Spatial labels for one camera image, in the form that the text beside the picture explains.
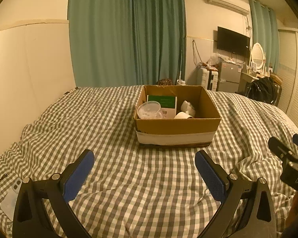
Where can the white air conditioner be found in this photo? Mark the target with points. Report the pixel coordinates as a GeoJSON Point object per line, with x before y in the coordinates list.
{"type": "Point", "coordinates": [238, 6]}

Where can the silver mini fridge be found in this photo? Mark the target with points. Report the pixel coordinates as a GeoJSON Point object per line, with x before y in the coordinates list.
{"type": "Point", "coordinates": [229, 77]}

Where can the white louvered wardrobe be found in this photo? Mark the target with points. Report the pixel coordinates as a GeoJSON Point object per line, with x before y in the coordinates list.
{"type": "Point", "coordinates": [288, 71]}

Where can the brown patterned bag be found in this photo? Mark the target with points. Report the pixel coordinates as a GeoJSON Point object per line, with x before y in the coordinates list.
{"type": "Point", "coordinates": [164, 82]}

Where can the white oval vanity mirror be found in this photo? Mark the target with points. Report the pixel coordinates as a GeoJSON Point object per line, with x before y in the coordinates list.
{"type": "Point", "coordinates": [257, 56]}

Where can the black clothes pile on chair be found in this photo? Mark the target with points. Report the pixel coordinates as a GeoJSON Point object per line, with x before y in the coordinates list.
{"type": "Point", "coordinates": [264, 90]}

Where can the clear water jug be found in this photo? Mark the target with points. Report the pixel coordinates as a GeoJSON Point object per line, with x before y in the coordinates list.
{"type": "Point", "coordinates": [181, 82]}

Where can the green white medicine box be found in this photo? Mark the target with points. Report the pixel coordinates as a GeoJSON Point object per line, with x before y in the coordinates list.
{"type": "Point", "coordinates": [168, 105]}

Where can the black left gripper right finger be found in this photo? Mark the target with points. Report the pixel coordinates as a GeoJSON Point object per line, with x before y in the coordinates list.
{"type": "Point", "coordinates": [258, 216]}

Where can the vanity desk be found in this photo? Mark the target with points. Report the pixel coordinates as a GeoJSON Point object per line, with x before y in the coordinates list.
{"type": "Point", "coordinates": [246, 79]}

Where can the green white checkered bedsheet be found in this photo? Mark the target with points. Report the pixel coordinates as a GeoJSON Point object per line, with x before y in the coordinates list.
{"type": "Point", "coordinates": [135, 191]}

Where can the black wall television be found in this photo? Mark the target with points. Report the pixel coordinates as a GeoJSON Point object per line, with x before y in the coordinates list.
{"type": "Point", "coordinates": [231, 41]}

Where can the open cardboard box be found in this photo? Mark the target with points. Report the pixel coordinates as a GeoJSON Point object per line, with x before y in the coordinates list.
{"type": "Point", "coordinates": [196, 131]}

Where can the beige masking tape roll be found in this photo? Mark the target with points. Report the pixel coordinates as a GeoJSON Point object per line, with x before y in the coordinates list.
{"type": "Point", "coordinates": [183, 115]}

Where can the clear plastic water bottle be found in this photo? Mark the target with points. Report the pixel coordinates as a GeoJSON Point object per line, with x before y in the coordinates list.
{"type": "Point", "coordinates": [150, 110]}

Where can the white smartphone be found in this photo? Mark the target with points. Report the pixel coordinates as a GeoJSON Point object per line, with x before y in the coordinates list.
{"type": "Point", "coordinates": [9, 202]}

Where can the white suitcase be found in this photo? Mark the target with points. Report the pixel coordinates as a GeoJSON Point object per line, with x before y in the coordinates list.
{"type": "Point", "coordinates": [207, 78]}

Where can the green curtain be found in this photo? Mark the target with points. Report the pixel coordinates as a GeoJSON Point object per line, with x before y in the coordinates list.
{"type": "Point", "coordinates": [127, 42]}
{"type": "Point", "coordinates": [265, 32]}

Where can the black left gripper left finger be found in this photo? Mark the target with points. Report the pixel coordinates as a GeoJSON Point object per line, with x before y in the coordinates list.
{"type": "Point", "coordinates": [31, 218]}

